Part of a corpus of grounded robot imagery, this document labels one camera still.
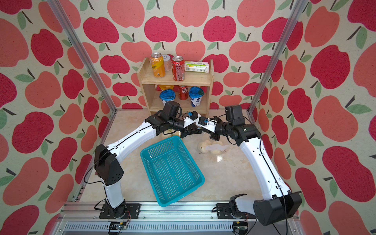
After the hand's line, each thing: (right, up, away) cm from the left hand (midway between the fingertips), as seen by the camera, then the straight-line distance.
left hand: (201, 134), depth 72 cm
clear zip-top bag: (+10, -8, +10) cm, 16 cm away
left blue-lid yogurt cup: (-20, +22, +15) cm, 33 cm away
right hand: (+1, +3, 0) cm, 3 cm away
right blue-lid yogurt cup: (-2, +23, +16) cm, 28 cm away
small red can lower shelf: (-10, +25, +21) cm, 34 cm away
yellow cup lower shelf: (-22, +28, +19) cm, 41 cm away
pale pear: (+1, -8, +11) cm, 14 cm away
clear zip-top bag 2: (-16, +1, +1) cm, 16 cm away
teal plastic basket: (-17, -23, +18) cm, 34 cm away
